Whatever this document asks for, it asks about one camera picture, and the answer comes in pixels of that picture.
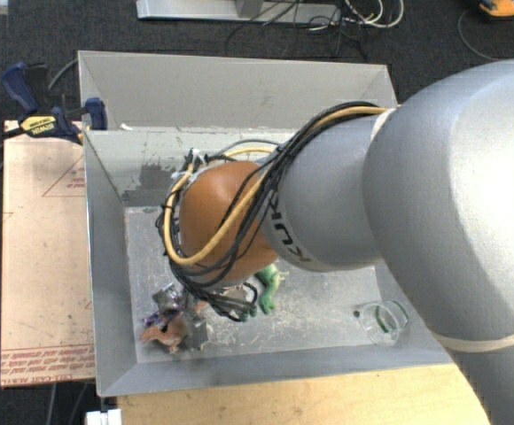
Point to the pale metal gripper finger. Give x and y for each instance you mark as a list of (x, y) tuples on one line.
[(197, 331), (166, 298)]

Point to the small purple toy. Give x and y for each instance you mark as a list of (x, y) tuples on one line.
[(157, 318)]

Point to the orange-brown toy animal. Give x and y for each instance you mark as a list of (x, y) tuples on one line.
[(168, 332)]

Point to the green toy animal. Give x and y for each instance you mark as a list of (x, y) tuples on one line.
[(269, 291)]

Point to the brown cardboard board, red print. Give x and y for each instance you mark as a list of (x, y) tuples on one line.
[(44, 246)]

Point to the clear glass cup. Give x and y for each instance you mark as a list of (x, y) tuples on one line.
[(383, 326)]

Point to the grey metal bin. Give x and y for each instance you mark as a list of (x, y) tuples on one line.
[(221, 91)]

